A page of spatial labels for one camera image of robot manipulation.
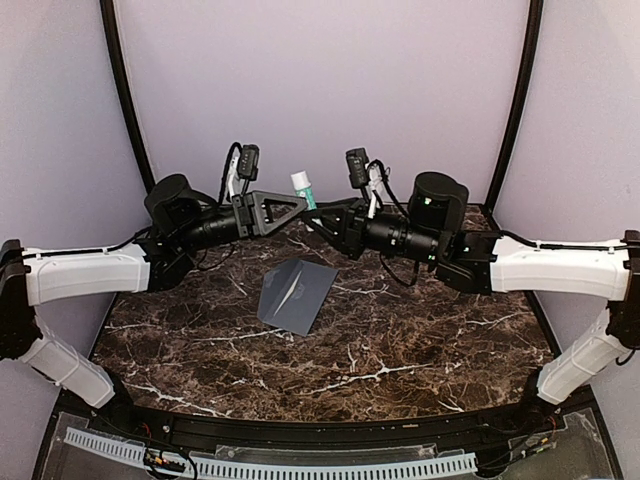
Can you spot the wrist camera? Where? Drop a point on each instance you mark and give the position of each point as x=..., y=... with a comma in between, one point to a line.
x=247, y=164
x=357, y=162

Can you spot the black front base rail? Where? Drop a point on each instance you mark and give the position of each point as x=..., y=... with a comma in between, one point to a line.
x=490, y=432

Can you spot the grey paper envelope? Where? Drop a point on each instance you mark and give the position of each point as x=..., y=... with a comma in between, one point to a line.
x=293, y=293

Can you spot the right black frame post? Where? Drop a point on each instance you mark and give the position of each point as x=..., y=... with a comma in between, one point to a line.
x=517, y=107

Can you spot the white slotted cable duct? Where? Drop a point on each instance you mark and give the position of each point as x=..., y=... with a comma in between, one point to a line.
x=243, y=463

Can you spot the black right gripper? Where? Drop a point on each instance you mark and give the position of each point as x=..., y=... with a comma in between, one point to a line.
x=352, y=237

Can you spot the green and white glue stick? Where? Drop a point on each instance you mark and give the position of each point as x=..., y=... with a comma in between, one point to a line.
x=303, y=188

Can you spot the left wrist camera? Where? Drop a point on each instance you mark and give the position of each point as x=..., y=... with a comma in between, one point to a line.
x=247, y=164

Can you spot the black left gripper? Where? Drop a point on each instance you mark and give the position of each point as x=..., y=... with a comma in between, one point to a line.
x=254, y=212

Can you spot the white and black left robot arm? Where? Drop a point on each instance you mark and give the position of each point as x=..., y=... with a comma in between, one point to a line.
x=157, y=258

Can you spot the black frame post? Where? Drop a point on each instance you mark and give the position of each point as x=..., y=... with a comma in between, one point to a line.
x=124, y=93
x=517, y=107

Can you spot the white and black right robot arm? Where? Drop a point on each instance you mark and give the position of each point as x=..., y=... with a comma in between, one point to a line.
x=430, y=233

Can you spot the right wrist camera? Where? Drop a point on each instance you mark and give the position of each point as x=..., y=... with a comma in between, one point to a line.
x=357, y=162

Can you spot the left black frame post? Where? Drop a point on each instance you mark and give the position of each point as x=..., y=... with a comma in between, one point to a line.
x=124, y=93

